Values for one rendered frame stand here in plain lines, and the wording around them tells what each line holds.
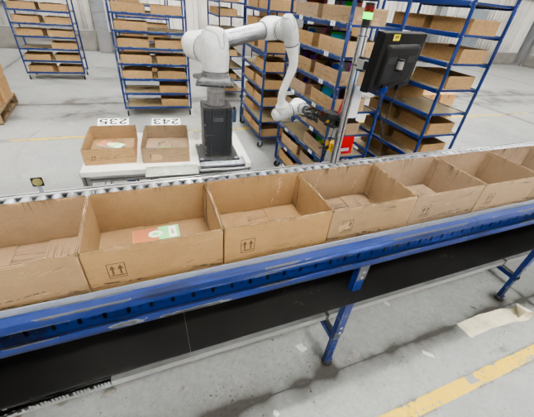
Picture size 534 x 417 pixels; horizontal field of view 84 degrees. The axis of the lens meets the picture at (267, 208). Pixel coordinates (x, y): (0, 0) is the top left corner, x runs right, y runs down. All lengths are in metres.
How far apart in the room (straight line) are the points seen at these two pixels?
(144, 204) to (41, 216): 0.31
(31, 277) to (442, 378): 1.97
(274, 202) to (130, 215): 0.58
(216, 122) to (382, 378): 1.75
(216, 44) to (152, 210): 1.02
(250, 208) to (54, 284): 0.72
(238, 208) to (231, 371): 0.94
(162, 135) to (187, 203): 1.18
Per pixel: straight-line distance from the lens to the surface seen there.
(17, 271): 0.98
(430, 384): 2.08
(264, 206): 1.29
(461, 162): 1.96
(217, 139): 1.95
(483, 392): 2.22
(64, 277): 0.99
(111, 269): 0.96
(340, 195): 1.47
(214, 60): 1.84
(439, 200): 1.43
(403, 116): 3.36
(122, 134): 2.34
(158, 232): 1.16
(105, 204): 1.17
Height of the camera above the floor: 1.63
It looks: 35 degrees down
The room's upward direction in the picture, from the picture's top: 6 degrees clockwise
